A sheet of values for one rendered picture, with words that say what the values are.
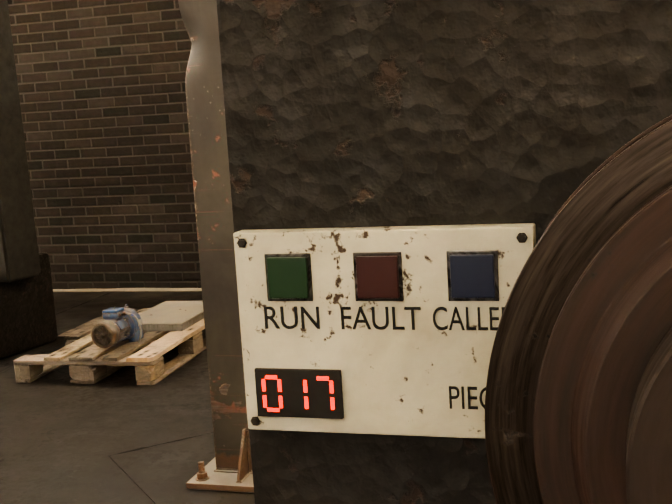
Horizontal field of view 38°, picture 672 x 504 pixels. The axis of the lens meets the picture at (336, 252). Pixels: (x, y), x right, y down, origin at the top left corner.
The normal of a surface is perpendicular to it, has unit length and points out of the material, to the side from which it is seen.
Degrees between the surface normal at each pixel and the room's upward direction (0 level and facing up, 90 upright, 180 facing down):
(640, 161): 90
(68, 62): 90
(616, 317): 62
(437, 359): 90
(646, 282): 54
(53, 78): 90
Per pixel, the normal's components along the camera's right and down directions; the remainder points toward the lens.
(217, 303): -0.29, 0.16
